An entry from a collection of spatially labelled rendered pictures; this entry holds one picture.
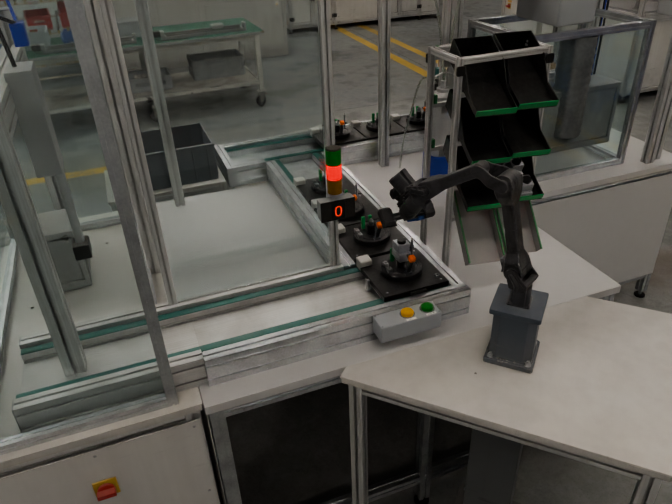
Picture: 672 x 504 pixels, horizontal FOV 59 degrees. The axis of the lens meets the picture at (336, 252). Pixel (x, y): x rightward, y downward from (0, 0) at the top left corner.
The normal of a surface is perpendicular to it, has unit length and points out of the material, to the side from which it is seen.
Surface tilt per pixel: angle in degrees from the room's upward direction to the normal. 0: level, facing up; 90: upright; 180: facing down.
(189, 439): 90
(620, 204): 90
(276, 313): 0
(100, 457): 90
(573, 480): 0
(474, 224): 45
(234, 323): 0
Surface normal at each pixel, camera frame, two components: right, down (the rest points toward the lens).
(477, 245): 0.11, -0.24
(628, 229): 0.36, 0.47
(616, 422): -0.04, -0.85
